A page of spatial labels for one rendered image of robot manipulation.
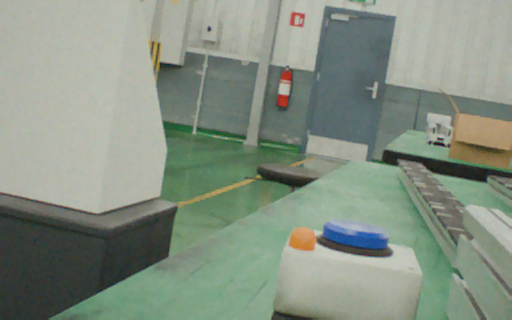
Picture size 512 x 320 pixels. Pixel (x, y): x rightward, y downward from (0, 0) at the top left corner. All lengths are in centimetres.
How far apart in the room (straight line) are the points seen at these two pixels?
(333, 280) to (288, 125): 1132
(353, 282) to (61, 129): 42
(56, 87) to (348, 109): 1086
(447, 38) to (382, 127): 151
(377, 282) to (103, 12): 43
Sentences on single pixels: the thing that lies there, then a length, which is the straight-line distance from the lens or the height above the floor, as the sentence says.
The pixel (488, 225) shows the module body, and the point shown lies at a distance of 54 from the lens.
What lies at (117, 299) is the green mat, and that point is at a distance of 53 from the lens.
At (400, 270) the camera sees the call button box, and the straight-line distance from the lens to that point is 47.
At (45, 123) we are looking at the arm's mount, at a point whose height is 85.
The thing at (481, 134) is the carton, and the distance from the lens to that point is 274.
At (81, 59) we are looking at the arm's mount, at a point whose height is 92.
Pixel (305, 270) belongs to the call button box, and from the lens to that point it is 47.
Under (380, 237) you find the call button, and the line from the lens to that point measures 49.
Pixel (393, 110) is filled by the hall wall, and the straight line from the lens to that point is 1159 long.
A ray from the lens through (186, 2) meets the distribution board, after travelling 1197.
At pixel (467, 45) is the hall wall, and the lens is 1164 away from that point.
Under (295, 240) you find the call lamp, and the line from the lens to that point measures 47.
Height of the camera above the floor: 93
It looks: 4 degrees down
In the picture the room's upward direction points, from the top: 9 degrees clockwise
